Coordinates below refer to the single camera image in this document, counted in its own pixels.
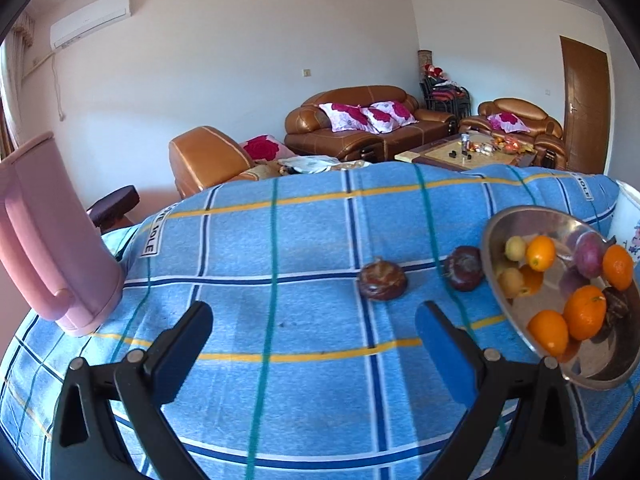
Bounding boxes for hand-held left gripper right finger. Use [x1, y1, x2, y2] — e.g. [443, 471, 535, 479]
[415, 301, 581, 480]

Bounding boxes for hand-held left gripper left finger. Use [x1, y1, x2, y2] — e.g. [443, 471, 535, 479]
[50, 301, 215, 480]

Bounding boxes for round tan fruit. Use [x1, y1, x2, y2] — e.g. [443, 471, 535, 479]
[500, 267, 526, 299]

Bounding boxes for small orange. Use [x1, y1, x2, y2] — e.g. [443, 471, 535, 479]
[526, 235, 557, 272]

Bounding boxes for orange with stem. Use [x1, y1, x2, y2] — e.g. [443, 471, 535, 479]
[565, 285, 607, 342]

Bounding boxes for stainless steel bowl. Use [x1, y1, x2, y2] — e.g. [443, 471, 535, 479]
[481, 206, 640, 392]

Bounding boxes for purple round fruit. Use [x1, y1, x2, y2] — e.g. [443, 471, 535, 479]
[571, 231, 607, 279]

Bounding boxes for dark purple mangosteen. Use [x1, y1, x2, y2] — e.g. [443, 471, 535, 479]
[603, 290, 632, 331]
[357, 257, 408, 302]
[444, 245, 486, 292]

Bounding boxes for blue plaid blanket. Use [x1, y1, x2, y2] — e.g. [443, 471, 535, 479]
[0, 164, 640, 480]

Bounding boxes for dark brown stool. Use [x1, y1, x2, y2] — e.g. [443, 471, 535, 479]
[86, 185, 139, 227]

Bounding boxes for pink electric kettle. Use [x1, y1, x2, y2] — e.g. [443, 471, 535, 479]
[0, 131, 125, 338]

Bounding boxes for brown leather armchair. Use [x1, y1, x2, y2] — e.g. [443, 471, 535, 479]
[168, 126, 296, 200]
[459, 98, 568, 171]

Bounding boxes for wooden coffee table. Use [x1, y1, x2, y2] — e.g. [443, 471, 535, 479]
[395, 131, 538, 168]

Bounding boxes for pile of snacks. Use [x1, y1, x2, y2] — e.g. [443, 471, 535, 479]
[460, 131, 536, 157]

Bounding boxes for white printed paper cup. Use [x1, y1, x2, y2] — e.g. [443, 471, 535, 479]
[607, 180, 640, 261]

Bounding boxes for white cloth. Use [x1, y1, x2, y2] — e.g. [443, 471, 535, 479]
[277, 155, 341, 176]

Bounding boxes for white red floral cushion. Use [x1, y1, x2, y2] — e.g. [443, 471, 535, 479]
[367, 100, 418, 133]
[487, 112, 531, 133]
[318, 102, 378, 133]

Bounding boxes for brown leather sofa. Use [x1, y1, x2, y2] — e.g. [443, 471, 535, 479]
[284, 86, 458, 163]

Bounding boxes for stacked dark chairs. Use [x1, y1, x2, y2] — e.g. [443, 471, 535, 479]
[420, 72, 472, 118]

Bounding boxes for brown wooden door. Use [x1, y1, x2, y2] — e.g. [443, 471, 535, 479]
[559, 35, 612, 175]

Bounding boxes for beige curtain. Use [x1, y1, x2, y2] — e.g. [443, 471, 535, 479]
[0, 12, 36, 161]

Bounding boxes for white air conditioner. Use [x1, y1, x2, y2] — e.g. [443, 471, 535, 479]
[49, 0, 132, 51]

